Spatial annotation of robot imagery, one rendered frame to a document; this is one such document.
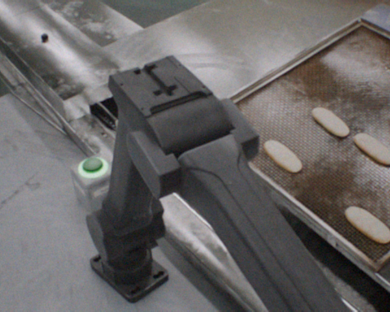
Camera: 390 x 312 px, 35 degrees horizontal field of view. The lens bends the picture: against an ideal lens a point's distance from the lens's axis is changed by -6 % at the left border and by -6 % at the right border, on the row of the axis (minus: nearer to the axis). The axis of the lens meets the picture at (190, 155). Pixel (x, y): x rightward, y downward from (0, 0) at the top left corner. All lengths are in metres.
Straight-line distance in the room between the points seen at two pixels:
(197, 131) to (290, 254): 0.15
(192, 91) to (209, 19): 1.22
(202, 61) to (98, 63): 0.30
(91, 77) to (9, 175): 0.28
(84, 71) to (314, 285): 1.02
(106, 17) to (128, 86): 1.29
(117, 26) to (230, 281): 1.03
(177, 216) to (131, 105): 0.52
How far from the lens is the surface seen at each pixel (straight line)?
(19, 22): 1.76
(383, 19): 1.55
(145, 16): 3.80
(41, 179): 1.33
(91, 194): 1.19
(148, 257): 1.06
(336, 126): 1.24
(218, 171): 0.58
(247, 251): 0.55
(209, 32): 1.79
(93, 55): 1.52
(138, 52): 1.71
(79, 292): 1.10
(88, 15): 1.97
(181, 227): 1.12
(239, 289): 1.02
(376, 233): 1.06
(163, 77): 0.67
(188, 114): 0.62
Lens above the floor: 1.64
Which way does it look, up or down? 38 degrees down
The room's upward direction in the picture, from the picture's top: 4 degrees counter-clockwise
